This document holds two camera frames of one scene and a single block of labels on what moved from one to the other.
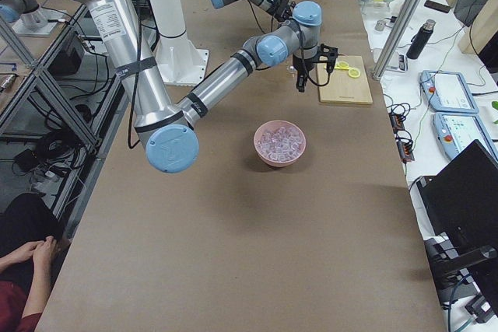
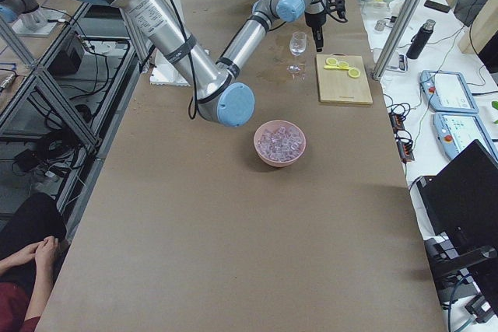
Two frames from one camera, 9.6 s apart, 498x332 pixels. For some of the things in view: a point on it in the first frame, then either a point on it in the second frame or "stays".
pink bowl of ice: x=279 y=143 stays
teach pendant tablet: x=448 y=91 stays
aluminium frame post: x=405 y=16 stays
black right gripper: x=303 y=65 to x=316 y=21
